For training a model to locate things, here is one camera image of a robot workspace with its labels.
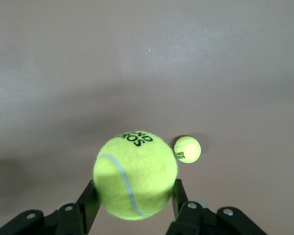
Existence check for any brown table mat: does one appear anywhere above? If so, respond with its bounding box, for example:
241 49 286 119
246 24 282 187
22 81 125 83
0 0 294 235

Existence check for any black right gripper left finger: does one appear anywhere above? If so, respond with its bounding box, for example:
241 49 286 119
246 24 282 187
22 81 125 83
43 180 102 235

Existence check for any yellow-green tennis ball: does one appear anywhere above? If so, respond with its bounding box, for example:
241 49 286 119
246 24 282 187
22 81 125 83
173 136 202 164
93 129 179 221

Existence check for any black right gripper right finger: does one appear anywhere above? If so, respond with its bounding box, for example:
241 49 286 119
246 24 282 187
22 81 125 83
165 178 218 235

